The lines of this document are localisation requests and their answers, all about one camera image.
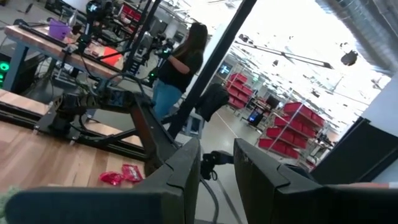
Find black ceiling spotlight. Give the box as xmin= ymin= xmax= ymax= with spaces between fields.
xmin=340 ymin=49 xmax=359 ymax=67

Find person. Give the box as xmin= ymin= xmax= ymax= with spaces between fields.
xmin=151 ymin=21 xmax=209 ymax=121

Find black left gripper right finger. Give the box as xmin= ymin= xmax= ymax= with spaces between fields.
xmin=233 ymin=138 xmax=398 ymax=224

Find black rig frame post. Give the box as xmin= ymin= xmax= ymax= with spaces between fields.
xmin=167 ymin=0 xmax=258 ymax=140

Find rack with red bins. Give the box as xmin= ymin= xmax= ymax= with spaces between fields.
xmin=226 ymin=72 xmax=254 ymax=110
xmin=257 ymin=101 xmax=326 ymax=160

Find black computer tower green lights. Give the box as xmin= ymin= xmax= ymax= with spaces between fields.
xmin=0 ymin=52 xmax=12 ymax=90

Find black flat panel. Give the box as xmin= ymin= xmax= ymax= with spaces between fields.
xmin=310 ymin=116 xmax=398 ymax=185

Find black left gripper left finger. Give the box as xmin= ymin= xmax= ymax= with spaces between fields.
xmin=4 ymin=138 xmax=201 ymax=224

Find wooden workbench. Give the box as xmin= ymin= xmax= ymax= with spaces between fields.
xmin=3 ymin=24 xmax=126 ymax=93

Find red candy pack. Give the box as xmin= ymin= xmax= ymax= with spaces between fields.
xmin=121 ymin=164 xmax=144 ymax=183
xmin=99 ymin=170 xmax=125 ymax=187

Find black jacket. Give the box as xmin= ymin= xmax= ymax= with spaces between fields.
xmin=195 ymin=83 xmax=231 ymax=123

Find purple cup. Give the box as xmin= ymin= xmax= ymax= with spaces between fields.
xmin=48 ymin=19 xmax=73 ymax=42

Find orange tub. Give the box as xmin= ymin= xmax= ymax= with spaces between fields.
xmin=101 ymin=46 xmax=124 ymax=67

